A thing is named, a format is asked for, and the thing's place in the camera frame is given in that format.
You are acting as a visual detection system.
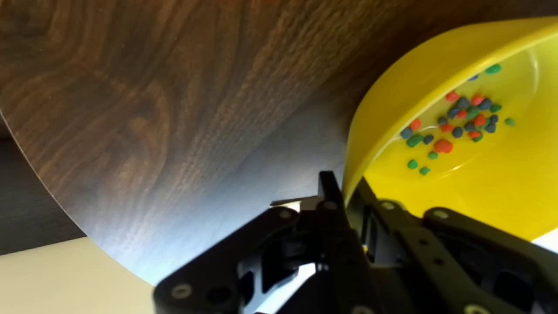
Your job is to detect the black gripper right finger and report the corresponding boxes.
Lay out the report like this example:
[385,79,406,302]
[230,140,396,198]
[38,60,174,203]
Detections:
[347,177,558,314]

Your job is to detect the yellow plastic bowl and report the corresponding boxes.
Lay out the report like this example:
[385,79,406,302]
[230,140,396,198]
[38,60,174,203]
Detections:
[342,16,558,243]

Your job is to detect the colourful beads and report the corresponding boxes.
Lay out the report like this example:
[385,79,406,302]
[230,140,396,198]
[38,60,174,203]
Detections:
[399,62,518,178]

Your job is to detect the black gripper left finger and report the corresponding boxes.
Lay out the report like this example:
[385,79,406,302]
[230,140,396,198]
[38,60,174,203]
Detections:
[152,170,375,314]

